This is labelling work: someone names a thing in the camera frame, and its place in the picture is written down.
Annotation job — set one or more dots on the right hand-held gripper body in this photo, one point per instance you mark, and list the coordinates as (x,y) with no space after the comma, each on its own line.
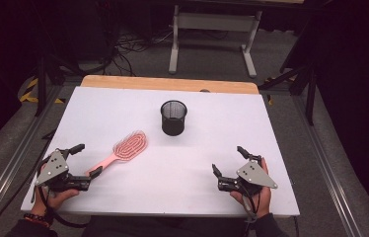
(255,174)

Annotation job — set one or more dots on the person's dark clothing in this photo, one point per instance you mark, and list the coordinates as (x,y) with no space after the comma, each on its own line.
(159,228)

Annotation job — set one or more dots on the pink hairbrush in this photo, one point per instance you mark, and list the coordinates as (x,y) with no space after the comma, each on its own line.
(130,146)

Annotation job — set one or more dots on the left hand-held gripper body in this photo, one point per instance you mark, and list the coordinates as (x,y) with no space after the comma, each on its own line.
(52,168)

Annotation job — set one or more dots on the person's left hand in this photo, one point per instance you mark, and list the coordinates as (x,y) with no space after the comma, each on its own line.
(59,197)

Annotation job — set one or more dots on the black metal stand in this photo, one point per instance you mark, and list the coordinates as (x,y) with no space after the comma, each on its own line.
(310,98)
(42,85)

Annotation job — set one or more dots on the black mesh pen holder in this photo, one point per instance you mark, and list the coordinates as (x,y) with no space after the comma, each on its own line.
(173,126)

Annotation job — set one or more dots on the aluminium rail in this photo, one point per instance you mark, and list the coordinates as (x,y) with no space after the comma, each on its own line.
(8,171)
(329,177)

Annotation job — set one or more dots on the white board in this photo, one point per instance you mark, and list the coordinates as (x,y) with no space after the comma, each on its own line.
(179,164)

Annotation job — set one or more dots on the person's right hand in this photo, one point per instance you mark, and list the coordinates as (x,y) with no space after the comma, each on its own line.
(264,200)

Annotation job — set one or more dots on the yellow black hazard tape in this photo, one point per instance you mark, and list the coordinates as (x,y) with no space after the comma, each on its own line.
(28,96)

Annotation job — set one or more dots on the white metal desk frame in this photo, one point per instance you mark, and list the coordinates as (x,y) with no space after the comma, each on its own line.
(215,22)

